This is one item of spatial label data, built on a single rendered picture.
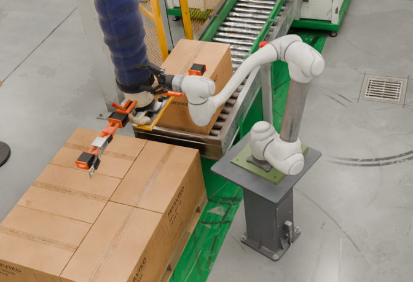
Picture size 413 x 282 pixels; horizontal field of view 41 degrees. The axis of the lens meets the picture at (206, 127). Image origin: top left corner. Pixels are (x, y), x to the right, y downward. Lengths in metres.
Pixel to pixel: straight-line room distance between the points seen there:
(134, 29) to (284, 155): 1.07
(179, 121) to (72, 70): 2.29
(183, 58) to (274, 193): 1.33
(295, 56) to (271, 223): 1.25
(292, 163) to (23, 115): 3.19
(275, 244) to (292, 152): 0.93
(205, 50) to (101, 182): 1.22
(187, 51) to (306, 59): 1.49
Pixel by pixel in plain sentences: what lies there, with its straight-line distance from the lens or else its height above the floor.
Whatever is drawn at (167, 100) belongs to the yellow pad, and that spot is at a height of 1.09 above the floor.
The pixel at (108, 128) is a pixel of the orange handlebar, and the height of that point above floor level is 1.21.
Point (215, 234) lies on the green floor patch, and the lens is 4.07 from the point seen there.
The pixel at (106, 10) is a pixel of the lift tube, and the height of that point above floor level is 1.83.
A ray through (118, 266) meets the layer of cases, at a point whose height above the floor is 0.54.
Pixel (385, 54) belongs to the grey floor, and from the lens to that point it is 5.71.
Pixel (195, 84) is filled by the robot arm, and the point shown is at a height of 1.58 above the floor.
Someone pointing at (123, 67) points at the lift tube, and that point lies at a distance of 3.17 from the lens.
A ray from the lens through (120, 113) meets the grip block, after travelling 3.24.
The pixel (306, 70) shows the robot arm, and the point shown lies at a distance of 2.84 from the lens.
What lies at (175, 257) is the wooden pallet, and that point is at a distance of 3.90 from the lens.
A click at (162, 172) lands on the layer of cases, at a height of 0.54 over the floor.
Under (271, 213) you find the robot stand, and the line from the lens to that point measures 3.59.
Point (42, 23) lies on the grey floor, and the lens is 7.07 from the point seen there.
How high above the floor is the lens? 3.19
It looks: 41 degrees down
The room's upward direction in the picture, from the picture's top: 9 degrees counter-clockwise
